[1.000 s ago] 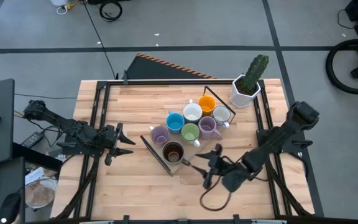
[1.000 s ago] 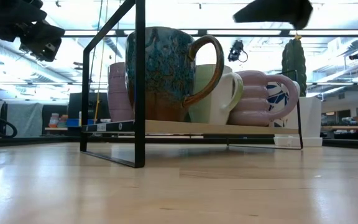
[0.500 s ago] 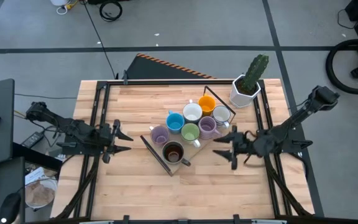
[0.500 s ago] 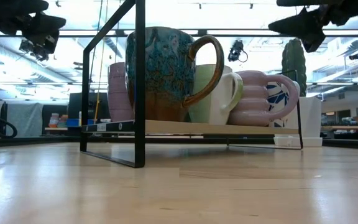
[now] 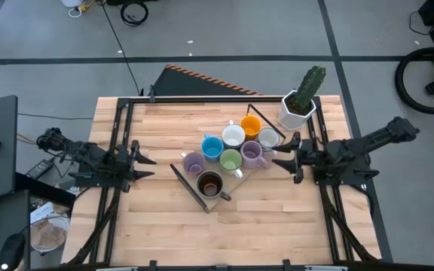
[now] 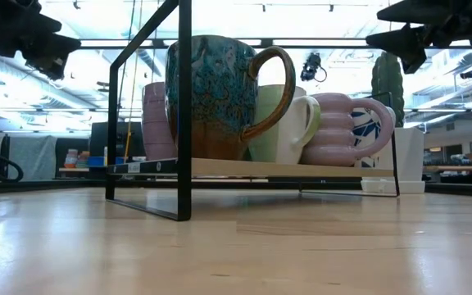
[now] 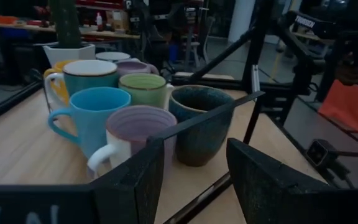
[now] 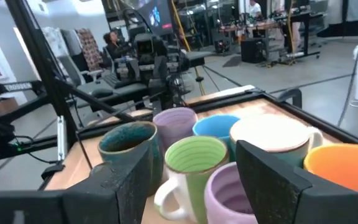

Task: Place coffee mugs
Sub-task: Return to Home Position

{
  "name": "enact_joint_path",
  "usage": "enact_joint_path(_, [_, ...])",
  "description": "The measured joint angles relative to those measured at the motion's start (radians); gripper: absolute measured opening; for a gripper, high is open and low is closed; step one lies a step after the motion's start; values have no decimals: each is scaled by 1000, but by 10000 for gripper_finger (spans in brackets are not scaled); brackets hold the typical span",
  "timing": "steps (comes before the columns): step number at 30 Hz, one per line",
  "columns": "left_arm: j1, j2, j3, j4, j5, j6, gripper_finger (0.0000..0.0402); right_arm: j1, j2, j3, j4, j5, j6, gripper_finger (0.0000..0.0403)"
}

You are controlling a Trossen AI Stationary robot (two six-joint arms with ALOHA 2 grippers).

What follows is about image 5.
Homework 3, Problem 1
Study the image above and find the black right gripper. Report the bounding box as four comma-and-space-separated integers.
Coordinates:
272, 131, 318, 185

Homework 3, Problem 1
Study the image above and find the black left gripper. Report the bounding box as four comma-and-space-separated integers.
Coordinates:
121, 140, 157, 193

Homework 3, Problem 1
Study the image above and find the white mug blue leaf pattern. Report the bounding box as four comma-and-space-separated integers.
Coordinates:
257, 126, 281, 151

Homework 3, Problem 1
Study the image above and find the lilac ribbed mug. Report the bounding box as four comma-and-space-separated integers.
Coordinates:
239, 140, 273, 170

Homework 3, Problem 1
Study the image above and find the orange mug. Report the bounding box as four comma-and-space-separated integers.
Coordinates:
239, 114, 262, 141

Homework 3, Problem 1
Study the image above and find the plain purple mug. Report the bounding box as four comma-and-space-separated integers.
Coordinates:
181, 151, 206, 178

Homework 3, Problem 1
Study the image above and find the green mug white handle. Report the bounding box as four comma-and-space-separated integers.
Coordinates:
219, 148, 245, 180

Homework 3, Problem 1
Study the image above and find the plain white mug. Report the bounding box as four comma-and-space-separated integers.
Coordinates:
221, 120, 246, 150

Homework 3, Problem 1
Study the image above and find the teal mug dark inside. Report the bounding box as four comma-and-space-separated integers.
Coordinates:
196, 169, 232, 202

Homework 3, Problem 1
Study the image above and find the light blue mug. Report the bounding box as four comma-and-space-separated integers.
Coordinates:
200, 132, 225, 163

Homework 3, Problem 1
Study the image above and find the white hexagonal planter pot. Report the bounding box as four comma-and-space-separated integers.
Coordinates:
278, 90, 318, 132

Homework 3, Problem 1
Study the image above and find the green cactus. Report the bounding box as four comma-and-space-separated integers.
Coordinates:
291, 65, 326, 114

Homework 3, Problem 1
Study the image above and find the black ramp orange striped edge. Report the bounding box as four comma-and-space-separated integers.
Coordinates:
151, 63, 263, 97

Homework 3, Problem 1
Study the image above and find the black power adapter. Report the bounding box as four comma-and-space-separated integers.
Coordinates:
26, 159, 54, 180

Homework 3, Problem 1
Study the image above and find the white paper sheet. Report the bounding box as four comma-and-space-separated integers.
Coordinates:
30, 202, 66, 225

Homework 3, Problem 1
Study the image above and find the bowl with brown paper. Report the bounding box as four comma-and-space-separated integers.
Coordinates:
29, 215, 70, 253

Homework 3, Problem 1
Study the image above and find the dark grey desk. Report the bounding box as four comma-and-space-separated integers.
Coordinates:
0, 190, 32, 271

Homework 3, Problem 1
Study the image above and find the black computer mouse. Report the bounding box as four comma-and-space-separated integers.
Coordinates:
0, 232, 26, 271

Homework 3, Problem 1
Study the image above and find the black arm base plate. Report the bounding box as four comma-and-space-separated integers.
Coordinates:
74, 157, 130, 188
313, 165, 372, 186

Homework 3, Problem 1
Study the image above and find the yellow floor cable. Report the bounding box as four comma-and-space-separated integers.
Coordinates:
16, 132, 39, 146

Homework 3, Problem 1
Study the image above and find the long black floor cable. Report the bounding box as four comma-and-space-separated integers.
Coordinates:
98, 0, 145, 97

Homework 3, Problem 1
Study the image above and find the black vacuum hose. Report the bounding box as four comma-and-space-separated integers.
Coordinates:
394, 47, 434, 115

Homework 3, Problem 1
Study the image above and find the coiled black cable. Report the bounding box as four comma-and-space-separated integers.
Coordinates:
120, 1, 149, 27

